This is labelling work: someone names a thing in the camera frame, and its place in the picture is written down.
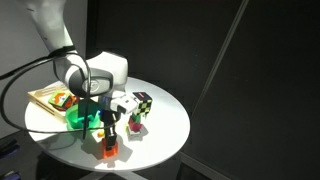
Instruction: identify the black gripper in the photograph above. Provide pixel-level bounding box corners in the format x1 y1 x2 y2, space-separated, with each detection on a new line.
100 110 121 150

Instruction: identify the orange cube block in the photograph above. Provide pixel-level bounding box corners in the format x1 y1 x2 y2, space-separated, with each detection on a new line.
102 139 118 158

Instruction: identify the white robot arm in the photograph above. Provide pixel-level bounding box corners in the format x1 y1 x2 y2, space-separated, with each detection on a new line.
17 0 136 151

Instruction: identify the stacked colourful cube tower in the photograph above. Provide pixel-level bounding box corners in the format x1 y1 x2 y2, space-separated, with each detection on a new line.
126 92 153 138

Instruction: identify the green plastic bowl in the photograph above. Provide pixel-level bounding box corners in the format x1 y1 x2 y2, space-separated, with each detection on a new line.
65 105 101 130

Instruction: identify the wooden tray box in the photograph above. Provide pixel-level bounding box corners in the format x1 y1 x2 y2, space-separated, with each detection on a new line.
28 82 80 122

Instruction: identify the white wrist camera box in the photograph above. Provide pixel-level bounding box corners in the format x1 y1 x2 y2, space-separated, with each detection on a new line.
110 96 138 114

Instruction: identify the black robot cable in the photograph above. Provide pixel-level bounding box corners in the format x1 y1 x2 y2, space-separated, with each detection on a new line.
0 46 118 140

